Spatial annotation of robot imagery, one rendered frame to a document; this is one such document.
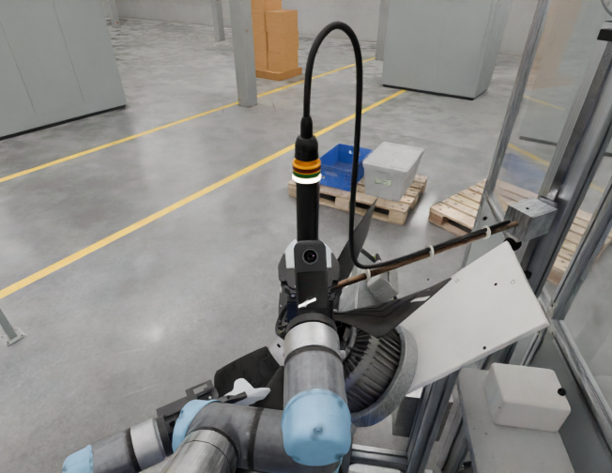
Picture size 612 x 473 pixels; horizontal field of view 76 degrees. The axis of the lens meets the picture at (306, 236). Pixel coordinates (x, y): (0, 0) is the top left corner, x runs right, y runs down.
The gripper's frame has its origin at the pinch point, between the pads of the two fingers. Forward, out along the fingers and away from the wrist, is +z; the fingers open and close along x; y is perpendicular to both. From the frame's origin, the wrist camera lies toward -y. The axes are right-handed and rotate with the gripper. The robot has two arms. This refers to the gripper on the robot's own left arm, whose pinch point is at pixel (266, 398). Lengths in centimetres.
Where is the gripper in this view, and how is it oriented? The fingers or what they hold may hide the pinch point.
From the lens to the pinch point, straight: 84.6
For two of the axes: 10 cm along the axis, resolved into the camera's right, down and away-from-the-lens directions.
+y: -4.8, -4.1, 7.8
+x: 0.5, 8.7, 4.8
